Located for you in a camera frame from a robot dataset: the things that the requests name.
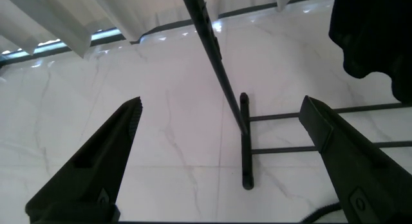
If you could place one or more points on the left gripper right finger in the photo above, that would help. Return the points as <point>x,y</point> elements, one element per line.
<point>363,172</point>

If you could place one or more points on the black clothes rack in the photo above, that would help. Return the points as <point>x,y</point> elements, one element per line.
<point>247,146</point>

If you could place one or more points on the white curtain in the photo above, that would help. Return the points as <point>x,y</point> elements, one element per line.
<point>135,11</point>

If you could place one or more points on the black garment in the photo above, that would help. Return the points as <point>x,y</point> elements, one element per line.
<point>376,31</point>

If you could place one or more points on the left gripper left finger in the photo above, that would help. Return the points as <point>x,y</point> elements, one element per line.
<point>93,172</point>

